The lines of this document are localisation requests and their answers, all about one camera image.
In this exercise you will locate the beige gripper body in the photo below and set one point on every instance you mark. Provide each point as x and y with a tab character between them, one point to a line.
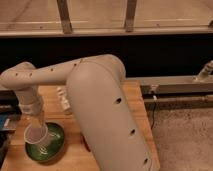
36	123

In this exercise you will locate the translucent white ceramic cup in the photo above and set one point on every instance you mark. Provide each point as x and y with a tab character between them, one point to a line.
36	135

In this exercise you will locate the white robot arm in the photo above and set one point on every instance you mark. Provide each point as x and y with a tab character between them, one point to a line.
105	118

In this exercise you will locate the green ceramic bowl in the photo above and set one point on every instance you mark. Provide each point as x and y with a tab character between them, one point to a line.
46	152

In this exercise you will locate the white squeeze bottle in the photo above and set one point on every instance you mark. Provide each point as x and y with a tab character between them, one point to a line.
62	96

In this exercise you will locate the wooden table block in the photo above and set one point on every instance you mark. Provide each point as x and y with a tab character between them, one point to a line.
74	156

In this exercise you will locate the red chili pepper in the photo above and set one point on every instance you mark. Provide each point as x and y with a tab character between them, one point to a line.
85	143

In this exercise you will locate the grey metal rail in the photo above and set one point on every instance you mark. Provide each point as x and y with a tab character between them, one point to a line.
180	83

